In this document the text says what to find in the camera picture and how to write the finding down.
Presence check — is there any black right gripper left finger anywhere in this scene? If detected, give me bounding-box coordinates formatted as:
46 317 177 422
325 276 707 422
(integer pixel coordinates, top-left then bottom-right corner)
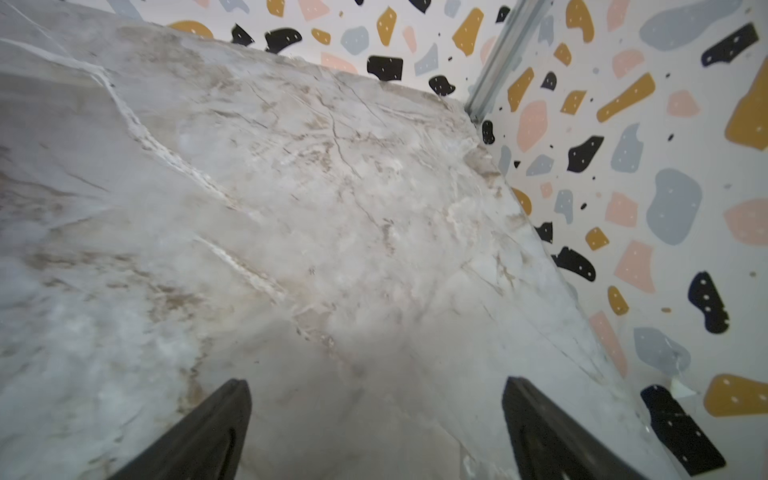
111 379 252 480

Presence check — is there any right aluminium corner post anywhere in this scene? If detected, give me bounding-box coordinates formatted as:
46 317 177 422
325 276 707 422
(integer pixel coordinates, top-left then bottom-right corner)
464 0 551 125

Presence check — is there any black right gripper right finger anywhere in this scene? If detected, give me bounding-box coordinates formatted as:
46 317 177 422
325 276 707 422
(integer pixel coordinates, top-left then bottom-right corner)
502 377 643 480

